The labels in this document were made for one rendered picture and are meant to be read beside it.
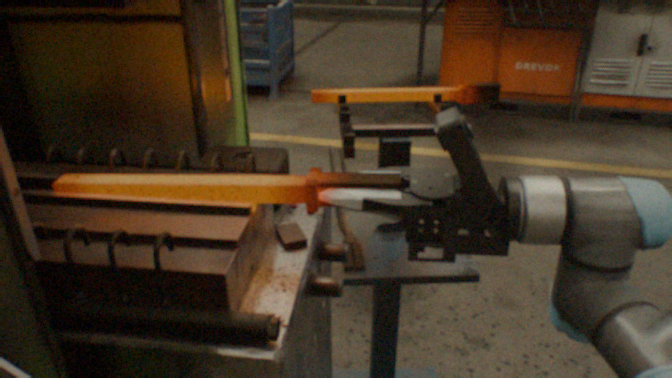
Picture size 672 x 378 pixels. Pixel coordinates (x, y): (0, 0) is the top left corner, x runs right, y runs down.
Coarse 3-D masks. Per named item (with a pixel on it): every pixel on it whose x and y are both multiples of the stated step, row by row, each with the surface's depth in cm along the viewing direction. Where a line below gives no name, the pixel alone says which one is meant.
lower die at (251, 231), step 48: (48, 192) 61; (48, 240) 55; (96, 240) 55; (144, 240) 55; (192, 240) 54; (240, 240) 55; (48, 288) 54; (96, 288) 53; (144, 288) 52; (192, 288) 51; (240, 288) 56
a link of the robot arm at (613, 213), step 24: (576, 192) 54; (600, 192) 53; (624, 192) 53; (648, 192) 53; (576, 216) 53; (600, 216) 53; (624, 216) 52; (648, 216) 52; (576, 240) 54; (600, 240) 54; (624, 240) 53; (648, 240) 53; (600, 264) 55; (624, 264) 55
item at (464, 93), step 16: (320, 96) 115; (336, 96) 115; (352, 96) 115; (368, 96) 115; (384, 96) 116; (400, 96) 116; (416, 96) 116; (432, 96) 116; (448, 96) 117; (464, 96) 116; (480, 96) 118; (496, 96) 118
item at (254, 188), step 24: (312, 168) 60; (72, 192) 61; (96, 192) 61; (120, 192) 61; (144, 192) 60; (168, 192) 60; (192, 192) 59; (216, 192) 59; (240, 192) 59; (264, 192) 58; (288, 192) 58; (312, 192) 57
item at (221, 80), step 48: (192, 0) 74; (0, 48) 80; (48, 48) 79; (96, 48) 78; (144, 48) 77; (192, 48) 77; (240, 48) 100; (0, 96) 83; (48, 96) 83; (96, 96) 82; (144, 96) 81; (192, 96) 80; (240, 96) 103; (48, 144) 87; (96, 144) 86; (144, 144) 85; (192, 144) 84; (240, 144) 104
